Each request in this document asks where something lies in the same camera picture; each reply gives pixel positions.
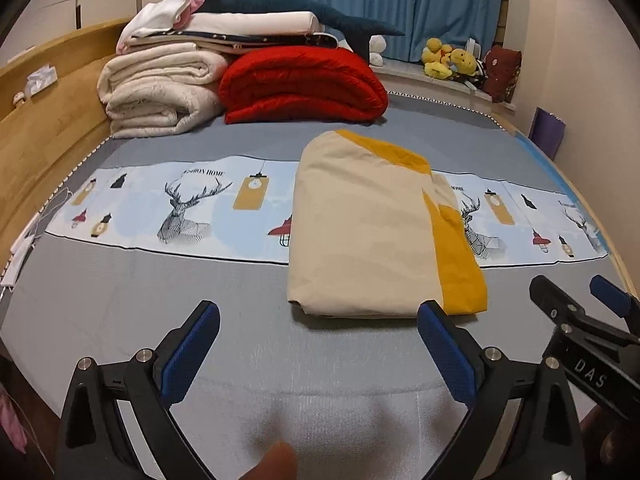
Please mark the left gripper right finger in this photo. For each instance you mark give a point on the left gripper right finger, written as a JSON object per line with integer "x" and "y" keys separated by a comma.
{"x": 454, "y": 351}

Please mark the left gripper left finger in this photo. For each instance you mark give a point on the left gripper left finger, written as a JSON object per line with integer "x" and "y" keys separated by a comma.
{"x": 181, "y": 353}

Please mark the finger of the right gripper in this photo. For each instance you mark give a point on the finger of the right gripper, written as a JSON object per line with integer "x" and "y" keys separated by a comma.
{"x": 624, "y": 305}
{"x": 553, "y": 301}

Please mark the beige and mustard jacket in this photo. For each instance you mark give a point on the beige and mustard jacket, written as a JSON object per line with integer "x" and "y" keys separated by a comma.
{"x": 375, "y": 232}

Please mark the person's right hand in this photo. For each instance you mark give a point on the person's right hand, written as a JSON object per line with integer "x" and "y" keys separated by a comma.
{"x": 611, "y": 446}

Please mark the person's left hand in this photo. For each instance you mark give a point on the person's left hand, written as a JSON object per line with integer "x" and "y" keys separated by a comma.
{"x": 279, "y": 463}

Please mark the grey bed mattress sheet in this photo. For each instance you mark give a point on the grey bed mattress sheet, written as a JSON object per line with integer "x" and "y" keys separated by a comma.
{"x": 356, "y": 399}

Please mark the purple paper bag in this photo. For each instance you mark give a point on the purple paper bag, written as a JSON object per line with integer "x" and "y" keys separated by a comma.
{"x": 547, "y": 132}

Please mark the dark red plush cushion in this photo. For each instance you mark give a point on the dark red plush cushion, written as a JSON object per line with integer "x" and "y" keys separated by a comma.
{"x": 502, "y": 68}

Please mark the cream folded blanket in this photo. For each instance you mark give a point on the cream folded blanket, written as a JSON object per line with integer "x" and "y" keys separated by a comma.
{"x": 161, "y": 91}

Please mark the wooden headboard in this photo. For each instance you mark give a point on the wooden headboard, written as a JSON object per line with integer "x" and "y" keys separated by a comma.
{"x": 44, "y": 139}

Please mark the yellow plush toys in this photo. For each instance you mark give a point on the yellow plush toys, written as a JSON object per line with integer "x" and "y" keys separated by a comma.
{"x": 444, "y": 62}

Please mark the red folded quilt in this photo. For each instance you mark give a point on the red folded quilt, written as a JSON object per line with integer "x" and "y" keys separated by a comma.
{"x": 288, "y": 84}

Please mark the tissue pack on headboard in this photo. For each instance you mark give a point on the tissue pack on headboard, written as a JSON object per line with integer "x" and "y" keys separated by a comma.
{"x": 40, "y": 80}

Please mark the white plush toy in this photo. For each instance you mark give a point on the white plush toy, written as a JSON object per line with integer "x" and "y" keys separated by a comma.
{"x": 377, "y": 45}

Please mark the white folded bedding stack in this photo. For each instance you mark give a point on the white folded bedding stack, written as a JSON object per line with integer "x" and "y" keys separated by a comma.
{"x": 232, "y": 32}

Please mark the teal plush shark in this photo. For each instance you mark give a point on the teal plush shark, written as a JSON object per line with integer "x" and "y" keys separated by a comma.
{"x": 356, "y": 31}

